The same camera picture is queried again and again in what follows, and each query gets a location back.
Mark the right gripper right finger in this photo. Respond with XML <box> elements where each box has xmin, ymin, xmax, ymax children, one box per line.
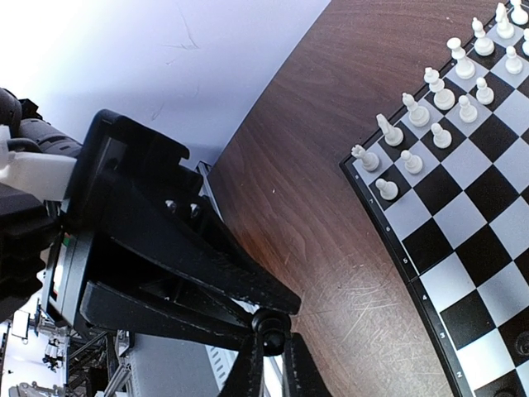
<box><xmin>283</xmin><ymin>332</ymin><xmax>331</xmax><ymax>397</ymax></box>

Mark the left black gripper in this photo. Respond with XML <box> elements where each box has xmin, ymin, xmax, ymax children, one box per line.
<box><xmin>1</xmin><ymin>89</ymin><xmax>301</xmax><ymax>351</ymax></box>

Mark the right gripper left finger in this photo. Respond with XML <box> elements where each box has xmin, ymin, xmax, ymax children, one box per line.
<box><xmin>218</xmin><ymin>333</ymin><xmax>265</xmax><ymax>397</ymax></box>

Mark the black pawn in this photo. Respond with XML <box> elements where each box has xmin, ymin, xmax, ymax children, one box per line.
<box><xmin>251</xmin><ymin>308</ymin><xmax>292</xmax><ymax>356</ymax></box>

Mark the black and white chessboard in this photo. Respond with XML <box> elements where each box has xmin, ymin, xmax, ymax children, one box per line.
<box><xmin>341</xmin><ymin>1</ymin><xmax>528</xmax><ymax>396</ymax></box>

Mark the white pawn near corner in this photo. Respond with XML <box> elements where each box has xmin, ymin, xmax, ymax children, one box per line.
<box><xmin>375</xmin><ymin>178</ymin><xmax>399</xmax><ymax>201</ymax></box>

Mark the white knight piece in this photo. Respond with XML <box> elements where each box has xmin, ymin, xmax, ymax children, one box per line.
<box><xmin>376</xmin><ymin>113</ymin><xmax>404</xmax><ymax>147</ymax></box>

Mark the white queen piece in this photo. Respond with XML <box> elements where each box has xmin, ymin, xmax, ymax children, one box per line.
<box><xmin>423</xmin><ymin>67</ymin><xmax>455</xmax><ymax>111</ymax></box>

